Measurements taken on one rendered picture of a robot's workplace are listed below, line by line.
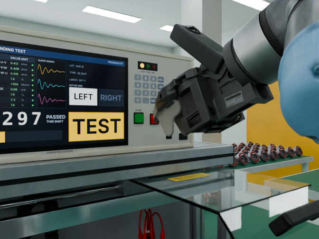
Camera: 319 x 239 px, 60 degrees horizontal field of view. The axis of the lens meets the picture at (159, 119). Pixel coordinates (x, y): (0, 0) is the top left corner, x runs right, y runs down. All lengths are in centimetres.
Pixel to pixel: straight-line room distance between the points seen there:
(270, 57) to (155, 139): 33
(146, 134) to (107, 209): 16
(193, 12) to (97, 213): 444
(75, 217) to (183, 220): 42
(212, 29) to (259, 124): 168
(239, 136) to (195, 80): 651
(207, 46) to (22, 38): 28
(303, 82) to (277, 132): 396
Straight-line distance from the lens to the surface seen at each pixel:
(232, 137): 700
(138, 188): 59
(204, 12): 467
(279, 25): 30
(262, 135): 428
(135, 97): 55
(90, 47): 52
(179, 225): 83
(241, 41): 33
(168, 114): 43
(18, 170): 45
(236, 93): 35
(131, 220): 73
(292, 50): 21
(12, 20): 712
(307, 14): 24
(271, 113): 419
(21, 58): 48
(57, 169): 46
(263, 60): 31
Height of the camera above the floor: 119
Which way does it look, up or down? 1 degrees down
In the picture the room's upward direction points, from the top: straight up
